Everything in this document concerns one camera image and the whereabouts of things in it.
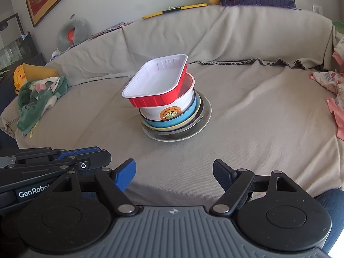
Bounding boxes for books on sofa back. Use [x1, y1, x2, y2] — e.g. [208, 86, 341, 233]
[89, 21, 132, 40]

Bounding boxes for pink floral baby clothes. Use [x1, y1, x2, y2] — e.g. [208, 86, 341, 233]
[310, 38, 344, 140]

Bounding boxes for yellow black stick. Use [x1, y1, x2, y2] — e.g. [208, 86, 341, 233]
[142, 3, 207, 20]

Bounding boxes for white plate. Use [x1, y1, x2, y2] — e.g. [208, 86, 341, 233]
[143, 98, 212, 143]

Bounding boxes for white paper bowl orange sticker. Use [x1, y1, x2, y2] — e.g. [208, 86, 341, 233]
[139, 73, 195, 121]

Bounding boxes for blue jeans knee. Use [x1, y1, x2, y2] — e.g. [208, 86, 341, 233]
[315, 189, 344, 254]

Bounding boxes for navy striped cushion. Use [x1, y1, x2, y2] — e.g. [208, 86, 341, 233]
[220, 0, 297, 9]

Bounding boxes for stainless steel bowl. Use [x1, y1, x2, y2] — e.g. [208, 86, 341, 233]
[141, 91, 206, 136]

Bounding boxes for blue ceramic bowl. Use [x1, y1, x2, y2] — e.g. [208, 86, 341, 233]
[143, 91, 202, 128]

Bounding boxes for green floral cloth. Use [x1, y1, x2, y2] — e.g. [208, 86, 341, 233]
[17, 76, 68, 136]

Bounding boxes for red white foil tray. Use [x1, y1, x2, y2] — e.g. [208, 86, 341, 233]
[122, 54, 188, 108]

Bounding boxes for grey neck pillow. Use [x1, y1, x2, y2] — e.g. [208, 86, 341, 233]
[57, 15, 90, 52]

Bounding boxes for beige sofa cover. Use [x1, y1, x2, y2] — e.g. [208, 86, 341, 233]
[1, 5, 343, 206]

